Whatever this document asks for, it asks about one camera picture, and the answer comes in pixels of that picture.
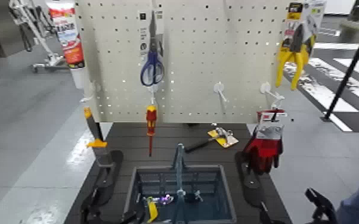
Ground blue handled scissors in packaging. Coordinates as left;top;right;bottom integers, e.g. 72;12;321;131
138;9;166;88

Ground black tripod pole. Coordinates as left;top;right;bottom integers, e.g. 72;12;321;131
320;8;359;123

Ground white wheeled equipment stand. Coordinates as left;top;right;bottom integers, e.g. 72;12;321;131
8;0;70;73

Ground red gloves with card label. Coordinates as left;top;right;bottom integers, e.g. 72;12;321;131
241;108;288;175

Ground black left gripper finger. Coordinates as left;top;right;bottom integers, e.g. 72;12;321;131
81;188;104;224
95;150;125;206

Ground yellow handled pliers in packaging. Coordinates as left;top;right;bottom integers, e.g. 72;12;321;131
274;0;327;91

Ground white pegboard hook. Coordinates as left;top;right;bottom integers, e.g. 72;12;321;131
259;81;286;110
213;81;230;104
146;84;160;106
79;80;101;103

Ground yellow grey bar clamp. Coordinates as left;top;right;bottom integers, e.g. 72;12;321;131
83;107;115;167

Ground red white sealant cartridge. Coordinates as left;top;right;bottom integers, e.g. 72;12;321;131
45;0;87;91

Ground red yellow screwdriver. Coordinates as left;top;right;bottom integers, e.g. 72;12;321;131
146;104;158;158

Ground cream perforated pegboard panel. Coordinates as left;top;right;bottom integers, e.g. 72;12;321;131
74;0;293;125

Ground yellow plastic item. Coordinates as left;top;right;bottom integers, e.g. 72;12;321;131
145;195;159;224

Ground shiny purple item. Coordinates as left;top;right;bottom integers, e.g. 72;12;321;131
159;194;175;206

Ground grey crate with teal handles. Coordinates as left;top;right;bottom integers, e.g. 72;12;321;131
123;143;237;224

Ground black handled tool yellow card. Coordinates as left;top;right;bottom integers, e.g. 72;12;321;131
184;126;240;154

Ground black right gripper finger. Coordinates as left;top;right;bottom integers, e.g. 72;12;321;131
235;151;264;209
259;203;289;224

